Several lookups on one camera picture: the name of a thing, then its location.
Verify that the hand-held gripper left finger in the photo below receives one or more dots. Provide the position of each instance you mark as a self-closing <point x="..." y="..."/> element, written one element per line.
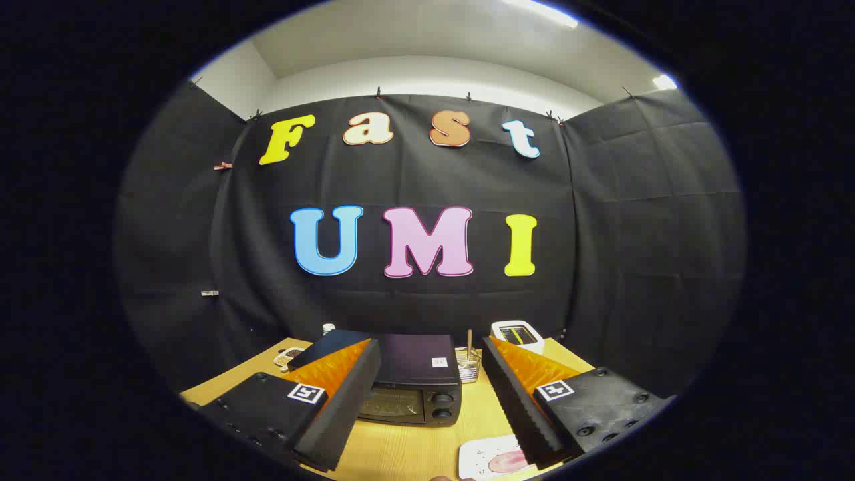
<point x="347" y="401"/>

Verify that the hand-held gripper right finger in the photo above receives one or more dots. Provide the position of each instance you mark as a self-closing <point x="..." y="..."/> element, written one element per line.
<point x="518" y="407"/>

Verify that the pink ham slice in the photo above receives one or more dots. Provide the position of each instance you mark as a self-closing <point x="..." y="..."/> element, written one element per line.
<point x="507" y="462"/>

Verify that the white square plate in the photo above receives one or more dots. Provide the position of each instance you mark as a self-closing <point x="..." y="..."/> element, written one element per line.
<point x="477" y="457"/>

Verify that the black toaster oven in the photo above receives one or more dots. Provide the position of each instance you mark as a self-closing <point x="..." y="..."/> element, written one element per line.
<point x="414" y="357"/>

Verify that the white bread toaster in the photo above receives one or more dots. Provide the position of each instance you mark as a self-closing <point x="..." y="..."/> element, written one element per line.
<point x="536" y="348"/>

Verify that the small dish of beans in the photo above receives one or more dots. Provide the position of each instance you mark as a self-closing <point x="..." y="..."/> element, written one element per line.
<point x="288" y="357"/>

